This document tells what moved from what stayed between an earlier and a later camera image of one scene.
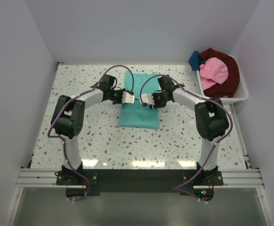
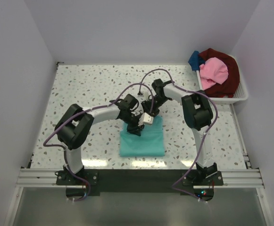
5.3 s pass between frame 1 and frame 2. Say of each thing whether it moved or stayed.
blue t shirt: stayed
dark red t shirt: stayed
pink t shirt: stayed
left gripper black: moved
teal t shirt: moved
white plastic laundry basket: stayed
